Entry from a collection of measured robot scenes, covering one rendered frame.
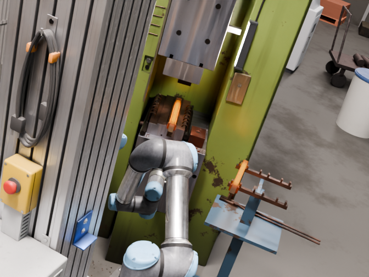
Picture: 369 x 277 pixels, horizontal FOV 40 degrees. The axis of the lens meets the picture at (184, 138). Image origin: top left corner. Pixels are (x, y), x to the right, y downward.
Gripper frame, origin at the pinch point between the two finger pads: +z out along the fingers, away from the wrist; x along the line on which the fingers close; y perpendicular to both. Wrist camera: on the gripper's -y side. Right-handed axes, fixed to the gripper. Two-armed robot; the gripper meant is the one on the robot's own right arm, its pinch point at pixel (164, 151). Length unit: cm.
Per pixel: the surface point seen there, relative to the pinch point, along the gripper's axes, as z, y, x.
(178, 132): 30.7, 3.0, 4.7
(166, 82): 79, -4, -10
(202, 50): 31, -45, 4
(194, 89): 79, -5, 7
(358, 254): 109, 100, 171
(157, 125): 30.7, 2.2, -7.8
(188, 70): 30.7, -33.3, 0.0
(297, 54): 521, 68, 153
